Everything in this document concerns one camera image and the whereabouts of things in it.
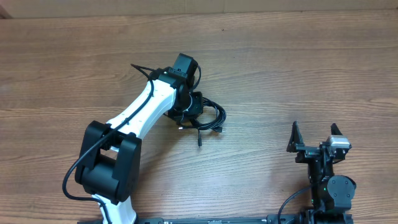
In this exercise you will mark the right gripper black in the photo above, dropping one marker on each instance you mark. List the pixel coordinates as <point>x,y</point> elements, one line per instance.
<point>307,152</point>

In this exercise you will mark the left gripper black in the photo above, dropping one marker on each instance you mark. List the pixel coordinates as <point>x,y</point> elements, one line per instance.
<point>197,106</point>

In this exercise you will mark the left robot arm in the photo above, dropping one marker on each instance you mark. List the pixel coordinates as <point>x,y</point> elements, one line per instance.
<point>109,160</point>

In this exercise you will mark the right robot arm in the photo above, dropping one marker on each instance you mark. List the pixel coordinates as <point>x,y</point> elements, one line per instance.
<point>331,194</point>

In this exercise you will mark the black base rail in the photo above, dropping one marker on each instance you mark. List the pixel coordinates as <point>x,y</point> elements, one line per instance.
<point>270,219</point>

